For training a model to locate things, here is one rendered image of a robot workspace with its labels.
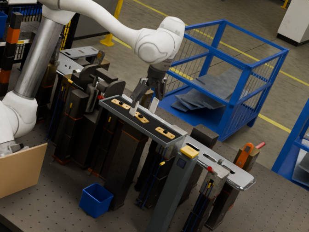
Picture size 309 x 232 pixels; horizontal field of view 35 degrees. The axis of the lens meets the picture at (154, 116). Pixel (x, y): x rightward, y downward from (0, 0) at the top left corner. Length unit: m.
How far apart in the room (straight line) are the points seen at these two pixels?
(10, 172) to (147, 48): 0.80
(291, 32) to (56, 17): 8.28
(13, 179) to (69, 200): 0.27
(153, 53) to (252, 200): 1.32
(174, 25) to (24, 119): 0.84
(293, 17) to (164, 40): 8.49
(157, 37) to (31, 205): 0.92
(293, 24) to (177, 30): 8.36
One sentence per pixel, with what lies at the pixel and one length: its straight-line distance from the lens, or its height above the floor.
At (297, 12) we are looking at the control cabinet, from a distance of 10.15.
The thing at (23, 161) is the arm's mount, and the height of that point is 0.87.
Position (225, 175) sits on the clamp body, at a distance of 2.12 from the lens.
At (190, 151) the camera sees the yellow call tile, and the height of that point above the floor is 1.16.
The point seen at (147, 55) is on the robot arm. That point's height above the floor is 1.51.
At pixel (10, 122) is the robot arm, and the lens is 2.18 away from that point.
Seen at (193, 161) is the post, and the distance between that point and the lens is 1.96.
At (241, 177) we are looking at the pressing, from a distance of 2.29.
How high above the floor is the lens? 2.07
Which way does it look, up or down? 25 degrees down
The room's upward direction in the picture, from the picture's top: 21 degrees clockwise
